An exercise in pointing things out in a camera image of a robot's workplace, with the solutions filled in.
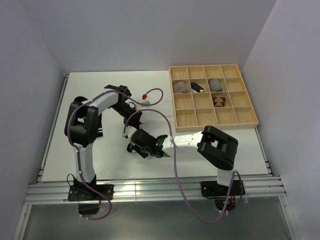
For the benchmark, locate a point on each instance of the rolled black white sock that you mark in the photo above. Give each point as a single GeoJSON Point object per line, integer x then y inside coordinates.
{"type": "Point", "coordinates": [197, 86]}

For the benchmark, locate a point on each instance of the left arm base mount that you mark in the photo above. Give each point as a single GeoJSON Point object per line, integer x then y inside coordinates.
{"type": "Point", "coordinates": [90, 199]}

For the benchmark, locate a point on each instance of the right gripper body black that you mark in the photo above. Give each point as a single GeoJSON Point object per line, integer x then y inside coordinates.
{"type": "Point", "coordinates": [144, 152]}

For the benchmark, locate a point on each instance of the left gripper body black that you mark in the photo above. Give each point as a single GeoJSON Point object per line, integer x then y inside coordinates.
{"type": "Point", "coordinates": [130, 115]}

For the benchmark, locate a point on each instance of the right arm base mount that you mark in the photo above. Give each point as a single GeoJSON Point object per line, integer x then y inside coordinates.
{"type": "Point", "coordinates": [213, 191]}

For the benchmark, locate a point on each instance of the black sock white stripes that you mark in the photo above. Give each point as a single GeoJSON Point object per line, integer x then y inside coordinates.
{"type": "Point", "coordinates": [82, 99]}

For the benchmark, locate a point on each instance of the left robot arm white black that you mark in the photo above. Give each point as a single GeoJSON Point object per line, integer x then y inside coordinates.
{"type": "Point", "coordinates": [84, 125]}

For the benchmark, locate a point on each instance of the wooden compartment tray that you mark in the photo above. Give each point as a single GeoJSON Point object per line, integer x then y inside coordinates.
{"type": "Point", "coordinates": [213, 95]}

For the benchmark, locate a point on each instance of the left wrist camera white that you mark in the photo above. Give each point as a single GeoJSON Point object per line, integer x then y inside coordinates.
{"type": "Point", "coordinates": [144, 101]}

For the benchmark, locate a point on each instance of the rolled light grey sock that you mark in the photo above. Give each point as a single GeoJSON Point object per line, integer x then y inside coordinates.
{"type": "Point", "coordinates": [180, 88]}

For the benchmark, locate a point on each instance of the rolled dark grey sock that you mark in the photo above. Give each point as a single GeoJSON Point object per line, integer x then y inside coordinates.
{"type": "Point", "coordinates": [215, 85]}

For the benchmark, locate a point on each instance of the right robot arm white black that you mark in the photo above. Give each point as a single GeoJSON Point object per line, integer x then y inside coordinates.
{"type": "Point", "coordinates": [216, 146]}

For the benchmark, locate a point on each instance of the beige orange argyle sock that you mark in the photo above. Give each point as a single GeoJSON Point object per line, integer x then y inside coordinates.
{"type": "Point", "coordinates": [218, 101]}

